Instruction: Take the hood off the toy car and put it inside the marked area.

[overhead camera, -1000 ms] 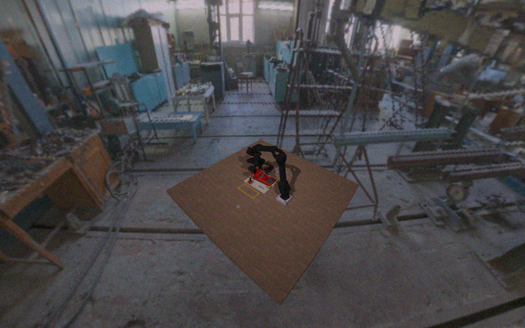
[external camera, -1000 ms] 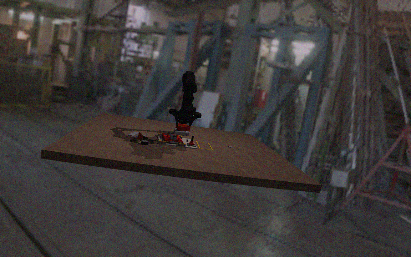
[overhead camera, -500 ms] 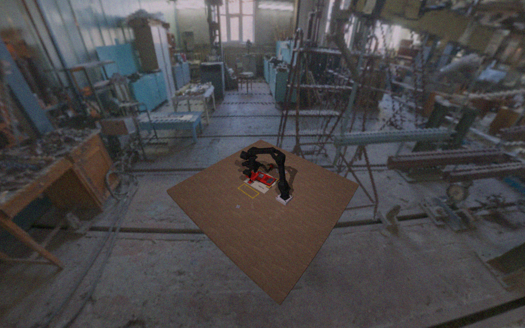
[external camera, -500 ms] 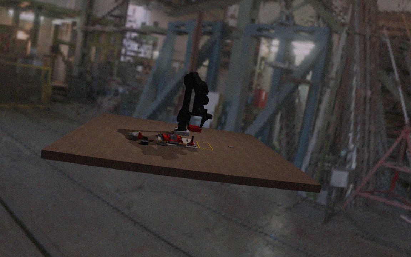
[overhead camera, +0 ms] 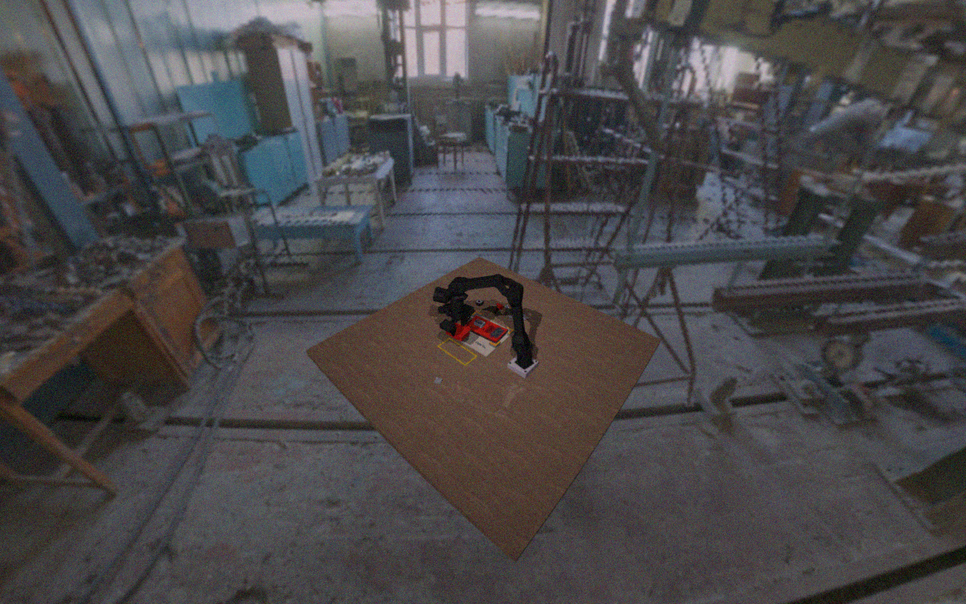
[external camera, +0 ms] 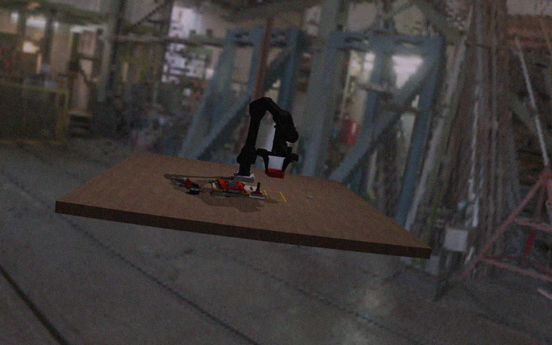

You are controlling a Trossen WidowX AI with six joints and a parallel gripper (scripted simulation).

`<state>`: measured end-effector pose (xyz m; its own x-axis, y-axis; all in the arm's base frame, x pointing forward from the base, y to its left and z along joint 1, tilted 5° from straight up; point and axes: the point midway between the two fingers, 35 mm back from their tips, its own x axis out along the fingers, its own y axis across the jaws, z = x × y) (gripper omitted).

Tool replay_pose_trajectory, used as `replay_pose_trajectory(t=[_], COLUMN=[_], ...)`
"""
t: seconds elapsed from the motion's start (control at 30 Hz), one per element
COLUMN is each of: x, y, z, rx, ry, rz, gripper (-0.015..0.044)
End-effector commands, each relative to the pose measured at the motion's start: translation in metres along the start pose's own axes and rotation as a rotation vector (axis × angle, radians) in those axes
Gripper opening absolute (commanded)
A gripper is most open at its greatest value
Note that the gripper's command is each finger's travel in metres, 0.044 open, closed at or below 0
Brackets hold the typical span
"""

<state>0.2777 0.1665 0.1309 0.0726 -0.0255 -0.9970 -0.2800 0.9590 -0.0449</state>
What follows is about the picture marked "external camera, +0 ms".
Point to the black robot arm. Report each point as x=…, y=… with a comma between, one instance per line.
x=285, y=130

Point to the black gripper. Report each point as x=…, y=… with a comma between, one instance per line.
x=264, y=154

